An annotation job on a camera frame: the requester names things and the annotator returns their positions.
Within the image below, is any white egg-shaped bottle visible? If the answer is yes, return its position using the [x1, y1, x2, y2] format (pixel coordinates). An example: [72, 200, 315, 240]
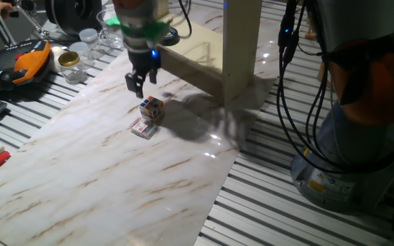
[49, 45, 66, 73]

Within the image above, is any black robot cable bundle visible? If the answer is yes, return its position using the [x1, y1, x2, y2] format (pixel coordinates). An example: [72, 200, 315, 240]
[176, 0, 394, 175]

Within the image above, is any black round spool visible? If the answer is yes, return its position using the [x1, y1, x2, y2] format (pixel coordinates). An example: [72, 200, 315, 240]
[44, 0, 103, 39]

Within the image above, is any person's bare hand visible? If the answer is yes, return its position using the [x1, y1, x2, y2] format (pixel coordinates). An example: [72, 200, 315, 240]
[0, 1, 16, 21]

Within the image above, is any red white card box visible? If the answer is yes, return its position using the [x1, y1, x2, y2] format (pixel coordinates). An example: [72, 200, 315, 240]
[129, 118, 158, 139]

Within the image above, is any translucent plastic container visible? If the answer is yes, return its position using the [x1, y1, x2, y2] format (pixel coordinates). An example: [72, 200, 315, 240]
[78, 27, 100, 52]
[68, 41, 92, 62]

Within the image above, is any white marble pattern sheet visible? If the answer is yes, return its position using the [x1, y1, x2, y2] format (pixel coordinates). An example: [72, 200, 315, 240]
[0, 5, 296, 246]

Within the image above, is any beige wooden shelf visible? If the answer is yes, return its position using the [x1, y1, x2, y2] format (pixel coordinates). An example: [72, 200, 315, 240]
[155, 0, 263, 107]

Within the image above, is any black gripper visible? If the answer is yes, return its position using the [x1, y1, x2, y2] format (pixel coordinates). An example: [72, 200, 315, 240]
[124, 47, 162, 100]

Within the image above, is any orange black teach pendant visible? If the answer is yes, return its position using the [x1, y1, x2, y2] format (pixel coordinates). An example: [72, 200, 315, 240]
[0, 38, 52, 93]

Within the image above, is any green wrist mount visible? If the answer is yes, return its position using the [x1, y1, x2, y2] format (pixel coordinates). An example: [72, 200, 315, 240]
[104, 14, 171, 47]

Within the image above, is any white rubik's cube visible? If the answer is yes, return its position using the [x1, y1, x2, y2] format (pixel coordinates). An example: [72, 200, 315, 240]
[138, 95, 166, 124]

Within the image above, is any glass jar gold lid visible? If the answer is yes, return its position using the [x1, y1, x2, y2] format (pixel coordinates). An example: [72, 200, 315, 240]
[57, 51, 88, 85]

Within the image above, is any clear glass mug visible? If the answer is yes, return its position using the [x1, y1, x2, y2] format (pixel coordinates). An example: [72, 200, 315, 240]
[95, 8, 126, 50]

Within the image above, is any wooden slat rack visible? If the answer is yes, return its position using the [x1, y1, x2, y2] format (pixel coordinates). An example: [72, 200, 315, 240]
[304, 16, 318, 40]

